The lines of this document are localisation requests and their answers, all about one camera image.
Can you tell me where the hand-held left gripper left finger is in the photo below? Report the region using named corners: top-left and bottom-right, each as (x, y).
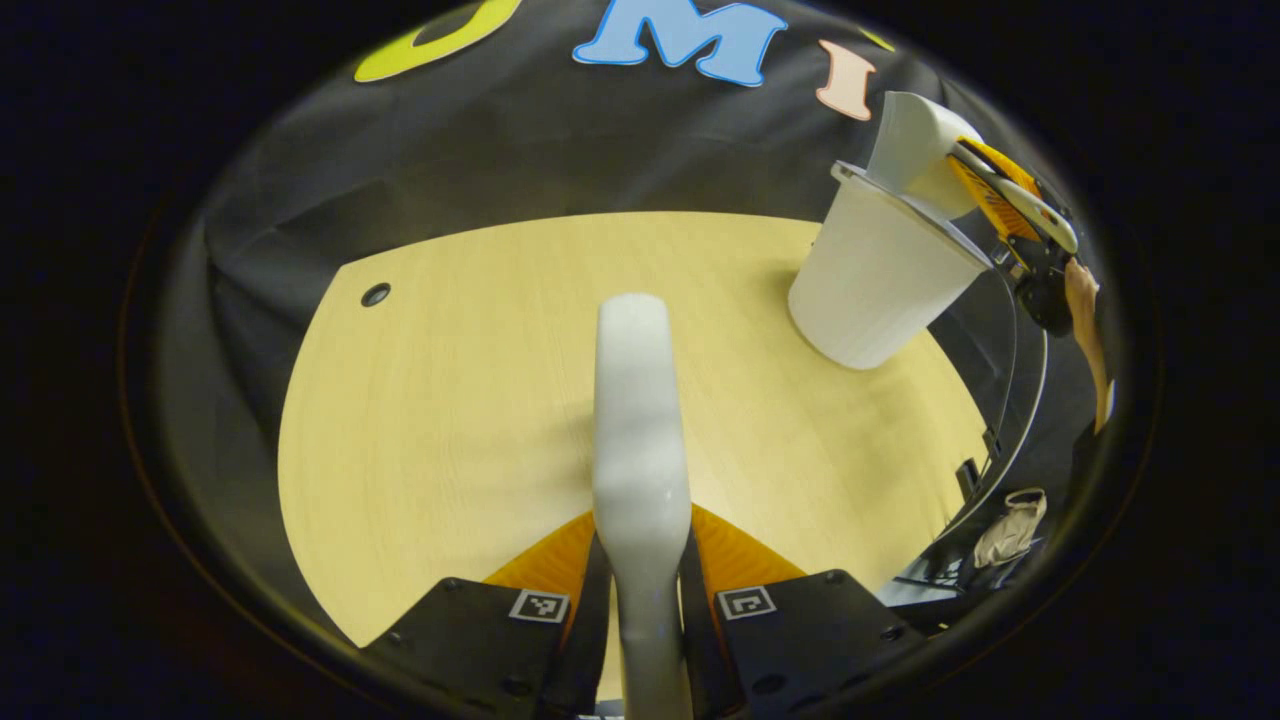
top-left (360, 510), bottom-right (615, 719)

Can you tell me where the white dustpan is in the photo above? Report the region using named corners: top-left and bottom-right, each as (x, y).
top-left (865, 90), bottom-right (1081, 256)

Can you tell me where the beige cloth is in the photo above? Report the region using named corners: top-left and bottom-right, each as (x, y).
top-left (973, 487), bottom-right (1049, 571)

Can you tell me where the white ribbed garbage bin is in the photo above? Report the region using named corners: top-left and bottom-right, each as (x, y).
top-left (787, 160), bottom-right (996, 371)

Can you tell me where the small white broom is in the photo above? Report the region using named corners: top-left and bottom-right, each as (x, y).
top-left (592, 292), bottom-right (693, 720)

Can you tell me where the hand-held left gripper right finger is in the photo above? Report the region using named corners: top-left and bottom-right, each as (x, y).
top-left (680, 503), bottom-right (926, 720)

